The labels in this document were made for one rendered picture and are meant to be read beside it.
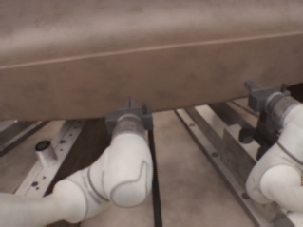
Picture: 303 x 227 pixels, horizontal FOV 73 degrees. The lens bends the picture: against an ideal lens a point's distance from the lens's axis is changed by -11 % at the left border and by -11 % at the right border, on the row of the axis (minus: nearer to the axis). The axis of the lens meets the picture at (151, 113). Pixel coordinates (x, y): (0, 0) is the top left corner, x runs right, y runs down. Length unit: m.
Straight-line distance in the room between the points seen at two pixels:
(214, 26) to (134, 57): 0.35
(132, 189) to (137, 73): 0.50
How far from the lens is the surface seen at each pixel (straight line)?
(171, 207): 1.25
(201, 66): 0.87
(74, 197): 0.51
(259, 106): 0.73
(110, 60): 0.82
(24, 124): 2.13
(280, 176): 0.60
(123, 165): 0.44
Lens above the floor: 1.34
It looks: 32 degrees down
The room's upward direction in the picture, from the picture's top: 6 degrees counter-clockwise
